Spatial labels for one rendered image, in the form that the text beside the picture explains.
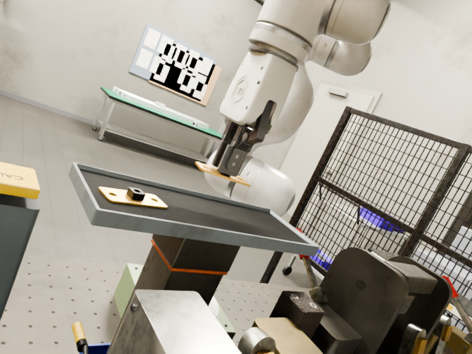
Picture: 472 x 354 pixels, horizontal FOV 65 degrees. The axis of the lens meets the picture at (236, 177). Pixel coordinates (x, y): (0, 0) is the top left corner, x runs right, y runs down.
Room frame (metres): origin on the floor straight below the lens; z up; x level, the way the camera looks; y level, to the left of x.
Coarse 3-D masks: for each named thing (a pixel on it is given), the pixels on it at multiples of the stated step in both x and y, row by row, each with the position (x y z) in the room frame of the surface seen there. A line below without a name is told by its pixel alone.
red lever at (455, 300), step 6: (444, 276) 0.90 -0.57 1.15; (450, 282) 0.89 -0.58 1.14; (456, 294) 0.87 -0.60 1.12; (456, 300) 0.86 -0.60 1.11; (456, 306) 0.85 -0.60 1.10; (462, 306) 0.85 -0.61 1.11; (462, 312) 0.84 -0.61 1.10; (462, 318) 0.84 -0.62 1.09; (468, 318) 0.83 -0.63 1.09; (468, 324) 0.82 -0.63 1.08; (468, 330) 0.82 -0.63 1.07
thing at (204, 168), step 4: (196, 164) 0.52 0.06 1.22; (200, 164) 0.52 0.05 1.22; (204, 164) 0.54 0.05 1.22; (200, 168) 0.50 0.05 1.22; (204, 168) 0.51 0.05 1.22; (208, 168) 0.53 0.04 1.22; (212, 168) 0.54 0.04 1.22; (208, 172) 0.50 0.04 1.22; (212, 172) 0.51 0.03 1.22; (216, 172) 0.52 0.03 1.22; (220, 172) 0.53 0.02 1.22; (220, 176) 0.51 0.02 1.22; (224, 176) 0.52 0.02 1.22; (228, 176) 0.53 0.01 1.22; (232, 176) 0.54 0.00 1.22; (236, 176) 0.56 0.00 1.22; (232, 180) 0.52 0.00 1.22; (236, 180) 0.53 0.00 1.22; (240, 180) 0.54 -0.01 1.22; (244, 180) 0.56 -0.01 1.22; (244, 184) 0.53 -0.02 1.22; (248, 184) 0.54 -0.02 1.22
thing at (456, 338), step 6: (456, 330) 0.84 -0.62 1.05; (450, 336) 0.82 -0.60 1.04; (456, 336) 0.81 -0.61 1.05; (462, 336) 0.82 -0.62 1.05; (450, 342) 0.82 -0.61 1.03; (456, 342) 0.81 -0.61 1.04; (462, 342) 0.80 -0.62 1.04; (444, 348) 0.82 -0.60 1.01; (450, 348) 0.81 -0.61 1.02; (456, 348) 0.80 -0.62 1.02; (462, 348) 0.80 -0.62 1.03; (468, 348) 0.79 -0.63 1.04
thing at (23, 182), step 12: (0, 168) 0.36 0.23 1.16; (12, 168) 0.38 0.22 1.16; (24, 168) 0.39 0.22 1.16; (0, 180) 0.34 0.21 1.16; (12, 180) 0.35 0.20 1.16; (24, 180) 0.36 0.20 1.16; (36, 180) 0.37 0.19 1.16; (0, 192) 0.33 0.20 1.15; (12, 192) 0.34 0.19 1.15; (24, 192) 0.35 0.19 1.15; (36, 192) 0.35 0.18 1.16
